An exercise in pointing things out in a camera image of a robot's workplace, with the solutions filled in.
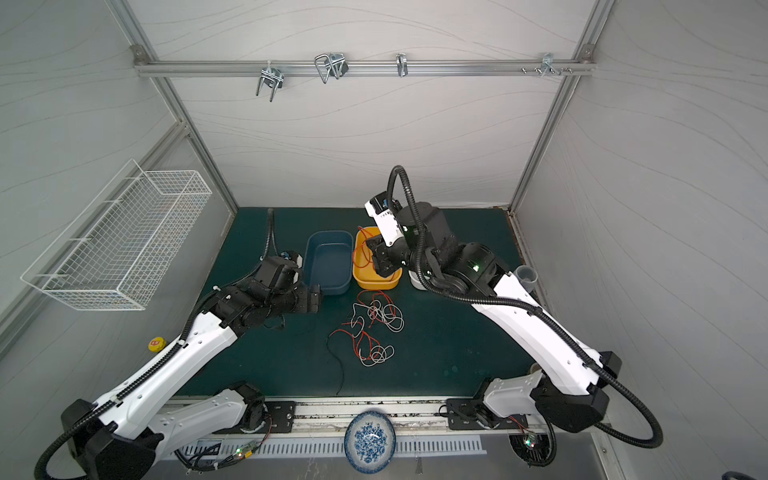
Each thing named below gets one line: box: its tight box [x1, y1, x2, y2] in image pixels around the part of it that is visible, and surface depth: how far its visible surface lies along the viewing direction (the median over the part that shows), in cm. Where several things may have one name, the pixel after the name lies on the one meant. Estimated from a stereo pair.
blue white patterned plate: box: [344, 410, 397, 474], surface depth 70 cm
